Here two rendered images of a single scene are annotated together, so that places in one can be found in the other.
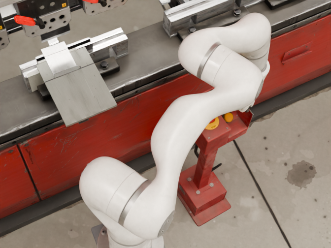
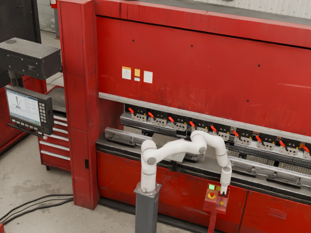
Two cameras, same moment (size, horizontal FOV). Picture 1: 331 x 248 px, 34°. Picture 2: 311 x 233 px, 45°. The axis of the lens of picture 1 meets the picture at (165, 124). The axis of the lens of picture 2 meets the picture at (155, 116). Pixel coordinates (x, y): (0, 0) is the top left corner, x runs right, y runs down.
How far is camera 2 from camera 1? 2.11 m
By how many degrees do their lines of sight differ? 44
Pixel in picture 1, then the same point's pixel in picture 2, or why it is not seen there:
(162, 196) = (154, 151)
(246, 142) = not seen: outside the picture
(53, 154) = (159, 180)
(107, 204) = (143, 147)
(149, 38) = (214, 162)
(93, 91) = (178, 156)
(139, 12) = not seen: hidden behind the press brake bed
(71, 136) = (168, 176)
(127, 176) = (152, 145)
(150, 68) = (205, 168)
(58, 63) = not seen: hidden behind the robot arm
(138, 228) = (144, 155)
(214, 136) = (208, 200)
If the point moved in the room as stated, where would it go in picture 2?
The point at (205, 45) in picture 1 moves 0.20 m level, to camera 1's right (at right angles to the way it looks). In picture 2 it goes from (197, 132) to (216, 144)
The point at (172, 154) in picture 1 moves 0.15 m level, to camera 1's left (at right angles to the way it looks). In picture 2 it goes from (166, 146) to (153, 137)
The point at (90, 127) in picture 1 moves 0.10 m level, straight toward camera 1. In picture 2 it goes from (176, 178) to (170, 183)
